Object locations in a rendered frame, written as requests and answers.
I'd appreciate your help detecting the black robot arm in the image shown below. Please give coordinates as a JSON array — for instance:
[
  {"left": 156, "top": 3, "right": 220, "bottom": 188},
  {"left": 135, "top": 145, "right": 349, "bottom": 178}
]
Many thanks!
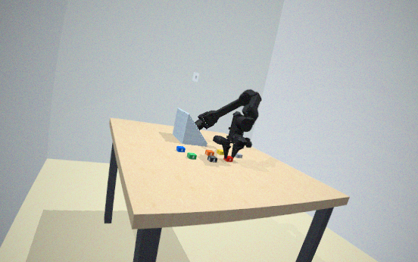
[{"left": 195, "top": 89, "right": 262, "bottom": 148}]

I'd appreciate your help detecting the green block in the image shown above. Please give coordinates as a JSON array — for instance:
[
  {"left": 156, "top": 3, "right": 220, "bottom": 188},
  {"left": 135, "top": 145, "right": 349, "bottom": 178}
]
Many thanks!
[{"left": 186, "top": 153, "right": 197, "bottom": 160}]

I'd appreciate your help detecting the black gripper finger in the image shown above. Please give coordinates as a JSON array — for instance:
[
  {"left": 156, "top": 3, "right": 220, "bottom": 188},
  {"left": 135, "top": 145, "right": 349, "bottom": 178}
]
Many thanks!
[
  {"left": 222, "top": 145, "right": 231, "bottom": 159},
  {"left": 231, "top": 144, "right": 244, "bottom": 158}
]

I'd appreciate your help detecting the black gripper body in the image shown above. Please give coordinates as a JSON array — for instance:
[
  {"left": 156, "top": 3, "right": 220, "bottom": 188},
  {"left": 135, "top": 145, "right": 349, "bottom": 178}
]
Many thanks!
[{"left": 213, "top": 126, "right": 252, "bottom": 148}]

